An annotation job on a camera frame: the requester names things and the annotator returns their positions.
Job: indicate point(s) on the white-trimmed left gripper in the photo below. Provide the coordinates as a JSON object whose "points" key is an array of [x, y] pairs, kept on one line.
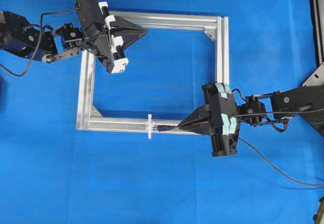
{"points": [[100, 28]]}

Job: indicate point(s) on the teal-taped right gripper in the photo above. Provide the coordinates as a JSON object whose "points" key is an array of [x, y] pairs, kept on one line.
{"points": [[220, 107]]}

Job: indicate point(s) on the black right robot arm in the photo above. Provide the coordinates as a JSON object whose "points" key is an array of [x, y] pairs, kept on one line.
{"points": [[276, 109]]}

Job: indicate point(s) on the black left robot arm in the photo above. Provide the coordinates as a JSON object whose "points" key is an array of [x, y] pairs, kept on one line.
{"points": [[41, 42]]}

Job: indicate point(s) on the blue table cloth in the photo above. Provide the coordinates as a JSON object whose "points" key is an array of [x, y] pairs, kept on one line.
{"points": [[53, 173]]}

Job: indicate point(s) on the black stand at right edge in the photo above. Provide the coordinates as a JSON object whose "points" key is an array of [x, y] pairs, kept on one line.
{"points": [[314, 84]]}

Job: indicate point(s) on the white string loop holder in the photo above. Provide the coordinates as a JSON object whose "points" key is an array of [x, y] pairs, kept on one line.
{"points": [[149, 126]]}

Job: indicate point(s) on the aluminium extrusion frame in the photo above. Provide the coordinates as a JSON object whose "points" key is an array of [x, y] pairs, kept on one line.
{"points": [[164, 73]]}

